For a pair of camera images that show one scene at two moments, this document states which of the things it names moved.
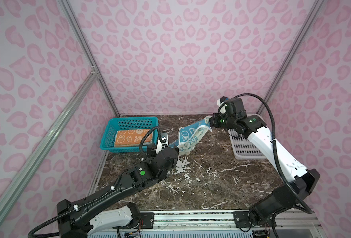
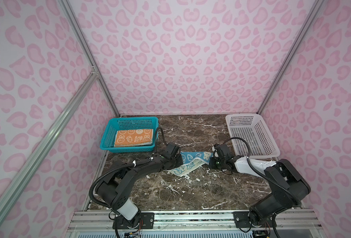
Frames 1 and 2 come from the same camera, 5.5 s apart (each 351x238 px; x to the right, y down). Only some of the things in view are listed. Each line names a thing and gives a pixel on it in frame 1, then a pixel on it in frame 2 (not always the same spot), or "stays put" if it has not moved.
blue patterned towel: x=189 y=135 → x=192 y=161
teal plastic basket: x=126 y=134 stays put
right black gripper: x=214 y=123 → x=211 y=163
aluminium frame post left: x=67 y=10 stays put
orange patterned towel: x=127 y=137 stays put
